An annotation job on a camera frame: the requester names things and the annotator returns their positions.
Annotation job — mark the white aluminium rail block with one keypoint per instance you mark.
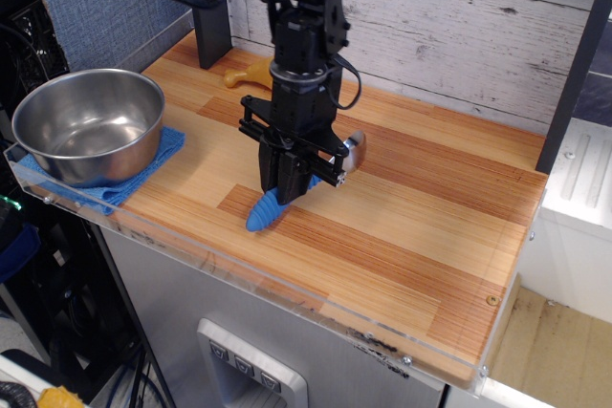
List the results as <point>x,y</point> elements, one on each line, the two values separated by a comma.
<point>567,256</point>

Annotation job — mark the blue handled metal spoon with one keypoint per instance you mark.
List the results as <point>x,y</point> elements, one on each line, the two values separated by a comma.
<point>267,209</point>

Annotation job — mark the yellow plastic chicken drumstick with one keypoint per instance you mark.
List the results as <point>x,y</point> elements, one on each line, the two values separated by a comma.
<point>258,72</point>

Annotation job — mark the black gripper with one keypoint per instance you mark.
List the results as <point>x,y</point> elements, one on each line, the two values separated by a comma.
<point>295,133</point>

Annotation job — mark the dark left frame post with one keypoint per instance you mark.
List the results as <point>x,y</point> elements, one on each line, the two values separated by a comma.
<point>212,31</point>

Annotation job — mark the stainless steel bowl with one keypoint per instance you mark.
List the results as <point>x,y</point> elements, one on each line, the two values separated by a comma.
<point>92,128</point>

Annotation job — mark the blue fabric panel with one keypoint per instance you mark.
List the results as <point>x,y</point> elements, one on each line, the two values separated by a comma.
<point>125,34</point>

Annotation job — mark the dark right frame post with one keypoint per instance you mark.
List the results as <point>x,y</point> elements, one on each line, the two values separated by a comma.
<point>589,42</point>

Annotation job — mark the silver cabinet with buttons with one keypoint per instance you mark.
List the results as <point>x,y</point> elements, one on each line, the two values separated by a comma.
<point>218,345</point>

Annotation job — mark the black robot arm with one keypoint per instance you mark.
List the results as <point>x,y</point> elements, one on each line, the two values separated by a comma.
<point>307,35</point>

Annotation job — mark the dark frame post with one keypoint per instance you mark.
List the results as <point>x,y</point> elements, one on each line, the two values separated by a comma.
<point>212,31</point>
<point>589,42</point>

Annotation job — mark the blue folded cloth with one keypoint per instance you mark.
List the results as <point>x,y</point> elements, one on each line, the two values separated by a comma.
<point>104,199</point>

